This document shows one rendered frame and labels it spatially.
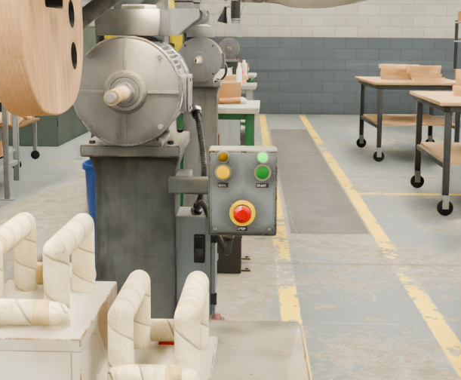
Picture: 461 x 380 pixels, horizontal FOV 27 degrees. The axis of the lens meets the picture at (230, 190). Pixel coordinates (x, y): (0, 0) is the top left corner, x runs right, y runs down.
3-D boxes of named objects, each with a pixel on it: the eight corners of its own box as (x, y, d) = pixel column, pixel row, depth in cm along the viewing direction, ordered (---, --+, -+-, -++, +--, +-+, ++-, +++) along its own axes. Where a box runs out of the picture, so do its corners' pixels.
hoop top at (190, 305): (187, 289, 134) (187, 268, 134) (209, 290, 134) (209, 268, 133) (173, 333, 114) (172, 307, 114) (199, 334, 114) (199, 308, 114)
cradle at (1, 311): (-20, 320, 117) (-22, 295, 117) (71, 321, 117) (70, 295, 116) (-29, 328, 114) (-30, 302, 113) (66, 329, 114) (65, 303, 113)
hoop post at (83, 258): (74, 286, 135) (73, 222, 133) (96, 286, 135) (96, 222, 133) (70, 292, 131) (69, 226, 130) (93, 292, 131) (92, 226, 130)
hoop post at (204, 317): (186, 343, 135) (186, 279, 134) (209, 343, 135) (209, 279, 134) (185, 350, 132) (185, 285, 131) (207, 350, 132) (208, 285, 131)
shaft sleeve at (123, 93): (124, 102, 213) (113, 94, 212) (133, 91, 212) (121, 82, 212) (113, 108, 195) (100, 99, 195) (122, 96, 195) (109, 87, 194)
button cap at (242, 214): (233, 220, 219) (233, 203, 219) (250, 220, 219) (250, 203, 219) (233, 223, 216) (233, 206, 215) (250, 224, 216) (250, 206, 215)
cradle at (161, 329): (130, 336, 137) (130, 315, 136) (209, 338, 136) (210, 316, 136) (127, 344, 133) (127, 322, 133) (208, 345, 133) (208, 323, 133)
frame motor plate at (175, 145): (102, 140, 262) (102, 127, 261) (189, 141, 261) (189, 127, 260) (80, 157, 226) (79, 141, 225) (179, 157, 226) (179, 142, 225)
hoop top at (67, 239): (73, 233, 133) (73, 210, 133) (96, 233, 133) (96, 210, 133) (40, 267, 114) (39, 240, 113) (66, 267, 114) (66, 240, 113)
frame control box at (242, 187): (191, 238, 244) (191, 139, 240) (274, 239, 244) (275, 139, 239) (184, 260, 220) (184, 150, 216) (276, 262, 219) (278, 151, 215)
